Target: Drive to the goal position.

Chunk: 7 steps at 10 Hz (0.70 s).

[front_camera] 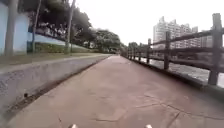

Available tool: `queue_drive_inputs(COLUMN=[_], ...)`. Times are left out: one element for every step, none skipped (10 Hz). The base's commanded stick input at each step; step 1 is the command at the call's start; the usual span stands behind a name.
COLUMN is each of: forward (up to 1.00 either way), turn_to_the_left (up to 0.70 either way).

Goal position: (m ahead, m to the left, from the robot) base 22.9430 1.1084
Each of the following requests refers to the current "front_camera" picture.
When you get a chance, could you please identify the low grey concrete wall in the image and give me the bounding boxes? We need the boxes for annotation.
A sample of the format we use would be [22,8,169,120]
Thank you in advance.
[0,54,113,116]

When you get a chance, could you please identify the dark wooden railing fence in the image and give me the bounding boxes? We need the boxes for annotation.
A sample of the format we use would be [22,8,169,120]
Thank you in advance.
[120,13,224,86]

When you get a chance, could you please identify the pale blue wall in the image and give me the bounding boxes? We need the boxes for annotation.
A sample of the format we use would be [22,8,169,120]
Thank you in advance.
[0,2,91,56]

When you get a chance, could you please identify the grey concrete kerb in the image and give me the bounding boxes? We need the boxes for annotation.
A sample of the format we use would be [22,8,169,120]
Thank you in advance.
[121,54,224,101]

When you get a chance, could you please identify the grass strip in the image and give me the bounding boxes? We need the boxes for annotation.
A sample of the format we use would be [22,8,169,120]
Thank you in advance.
[0,51,108,66]

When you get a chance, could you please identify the tall pale apartment buildings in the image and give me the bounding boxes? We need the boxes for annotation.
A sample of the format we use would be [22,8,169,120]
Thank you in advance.
[152,15,214,50]

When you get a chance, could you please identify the river water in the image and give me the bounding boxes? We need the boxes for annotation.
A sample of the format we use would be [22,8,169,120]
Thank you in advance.
[138,56,224,88]

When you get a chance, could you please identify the row of trees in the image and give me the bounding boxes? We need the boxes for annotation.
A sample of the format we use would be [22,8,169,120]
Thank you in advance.
[3,0,126,56]

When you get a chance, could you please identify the reddish paved path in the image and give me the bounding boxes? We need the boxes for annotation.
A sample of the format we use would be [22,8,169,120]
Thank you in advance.
[5,54,224,128]

